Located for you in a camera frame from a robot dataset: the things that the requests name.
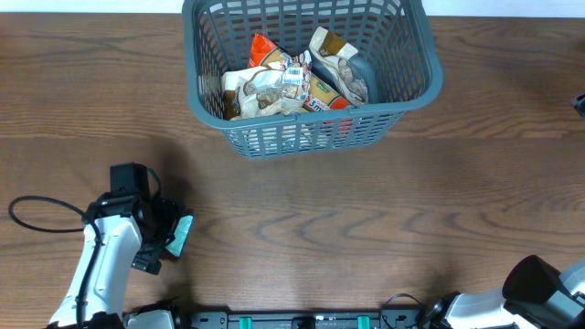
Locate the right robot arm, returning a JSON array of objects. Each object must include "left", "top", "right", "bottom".
[{"left": 417, "top": 255, "right": 584, "bottom": 329}]

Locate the teal flushable wipes packet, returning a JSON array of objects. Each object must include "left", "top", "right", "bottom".
[{"left": 165, "top": 215, "right": 194, "bottom": 258}]

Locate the grey plastic slotted basket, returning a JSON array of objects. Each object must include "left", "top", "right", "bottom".
[{"left": 182, "top": 0, "right": 443, "bottom": 158}]

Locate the San Remo spaghetti packet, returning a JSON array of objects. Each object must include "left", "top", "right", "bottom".
[{"left": 249, "top": 34, "right": 350, "bottom": 112}]

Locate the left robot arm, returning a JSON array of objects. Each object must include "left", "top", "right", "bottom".
[{"left": 48, "top": 163, "right": 194, "bottom": 329}]

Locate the cream snack pouch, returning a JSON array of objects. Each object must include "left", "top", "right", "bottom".
[
  {"left": 221, "top": 66, "right": 306, "bottom": 121},
  {"left": 309, "top": 27, "right": 369, "bottom": 106}
]

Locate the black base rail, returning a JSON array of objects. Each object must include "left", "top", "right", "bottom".
[{"left": 122, "top": 294, "right": 440, "bottom": 329}]

